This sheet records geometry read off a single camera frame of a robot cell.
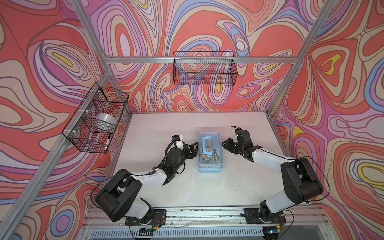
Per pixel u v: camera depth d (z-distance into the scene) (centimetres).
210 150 85
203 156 84
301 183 45
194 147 80
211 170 84
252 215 73
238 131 81
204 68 85
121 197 43
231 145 82
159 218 72
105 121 70
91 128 75
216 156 85
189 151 75
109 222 42
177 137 77
